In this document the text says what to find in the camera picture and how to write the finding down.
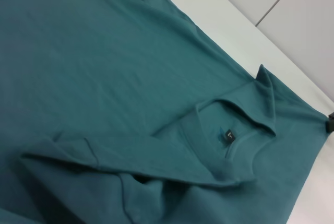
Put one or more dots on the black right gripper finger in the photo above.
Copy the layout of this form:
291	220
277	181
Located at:
331	122

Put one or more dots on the teal t-shirt with FREE print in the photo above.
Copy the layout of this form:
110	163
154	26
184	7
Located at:
130	91

